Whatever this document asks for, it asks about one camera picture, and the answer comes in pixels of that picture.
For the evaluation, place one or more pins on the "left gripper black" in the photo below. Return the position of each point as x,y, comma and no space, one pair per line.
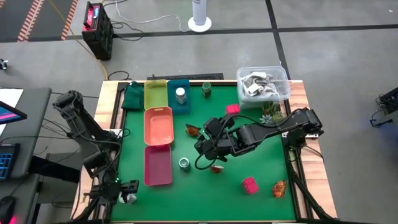
125,188

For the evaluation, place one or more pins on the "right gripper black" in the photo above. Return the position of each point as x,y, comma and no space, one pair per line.
225,143

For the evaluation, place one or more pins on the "green-lid spice jar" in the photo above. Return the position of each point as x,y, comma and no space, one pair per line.
184,164
206,91

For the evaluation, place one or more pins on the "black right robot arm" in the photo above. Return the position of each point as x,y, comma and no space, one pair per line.
264,132

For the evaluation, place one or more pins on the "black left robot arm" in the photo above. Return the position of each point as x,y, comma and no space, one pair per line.
84,133

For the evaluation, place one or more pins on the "pink plastic bin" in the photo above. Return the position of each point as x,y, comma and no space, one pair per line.
158,166

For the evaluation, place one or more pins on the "blue plastic bin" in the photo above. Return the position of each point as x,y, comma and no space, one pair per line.
172,105

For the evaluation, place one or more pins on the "orange plastic bin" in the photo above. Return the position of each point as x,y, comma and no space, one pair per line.
158,126

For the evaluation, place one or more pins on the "small pale succulent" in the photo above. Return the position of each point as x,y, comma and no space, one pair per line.
266,119

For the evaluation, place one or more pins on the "green table mat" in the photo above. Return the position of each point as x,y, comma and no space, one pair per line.
217,202

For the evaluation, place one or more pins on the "yellow-green plastic bin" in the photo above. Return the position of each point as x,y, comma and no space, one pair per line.
155,95

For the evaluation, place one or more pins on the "grey white cloth pile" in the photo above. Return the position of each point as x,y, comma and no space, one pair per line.
258,84

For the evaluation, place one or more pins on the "clear plastic storage container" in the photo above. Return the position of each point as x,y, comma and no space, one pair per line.
281,93

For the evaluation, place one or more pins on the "dark green folded cloth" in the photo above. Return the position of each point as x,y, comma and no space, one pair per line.
133,96

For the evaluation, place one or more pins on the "grey desk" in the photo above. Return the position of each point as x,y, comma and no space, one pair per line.
34,124

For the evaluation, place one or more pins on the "white tower fan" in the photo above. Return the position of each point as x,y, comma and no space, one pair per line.
199,12

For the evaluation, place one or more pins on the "black computer mouse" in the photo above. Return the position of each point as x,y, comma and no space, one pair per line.
7,208

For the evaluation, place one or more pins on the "backlit keyboard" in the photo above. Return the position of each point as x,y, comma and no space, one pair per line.
7,160

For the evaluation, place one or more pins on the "computer monitor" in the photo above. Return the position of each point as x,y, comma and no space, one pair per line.
9,113

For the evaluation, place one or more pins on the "black crate with red top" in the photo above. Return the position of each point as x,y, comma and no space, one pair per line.
99,37

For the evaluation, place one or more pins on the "white paper sheet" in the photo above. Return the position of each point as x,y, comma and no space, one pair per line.
11,95

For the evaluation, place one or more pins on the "small black white object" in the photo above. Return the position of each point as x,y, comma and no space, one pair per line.
3,63

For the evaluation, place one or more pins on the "black mat striped edge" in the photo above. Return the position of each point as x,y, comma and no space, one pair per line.
12,18
53,18

